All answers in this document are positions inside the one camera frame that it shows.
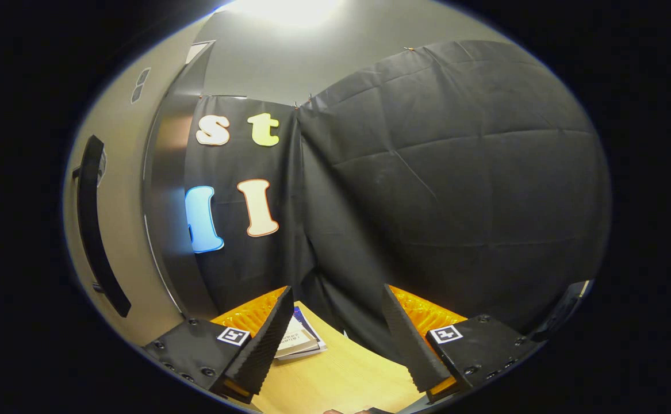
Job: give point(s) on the dark panel with pale edge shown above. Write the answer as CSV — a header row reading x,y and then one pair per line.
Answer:
x,y
565,307

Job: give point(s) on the grey cabinet with dark sides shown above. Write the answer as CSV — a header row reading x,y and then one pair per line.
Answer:
x,y
168,172

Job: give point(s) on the black backdrop cloth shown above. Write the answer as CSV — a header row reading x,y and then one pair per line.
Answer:
x,y
427,201

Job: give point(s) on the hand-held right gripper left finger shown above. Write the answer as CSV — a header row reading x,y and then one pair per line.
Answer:
x,y
266,351

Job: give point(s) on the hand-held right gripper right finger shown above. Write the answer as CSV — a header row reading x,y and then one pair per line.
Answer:
x,y
410,345

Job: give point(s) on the grey cabinet door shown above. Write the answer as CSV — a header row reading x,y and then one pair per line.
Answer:
x,y
122,172

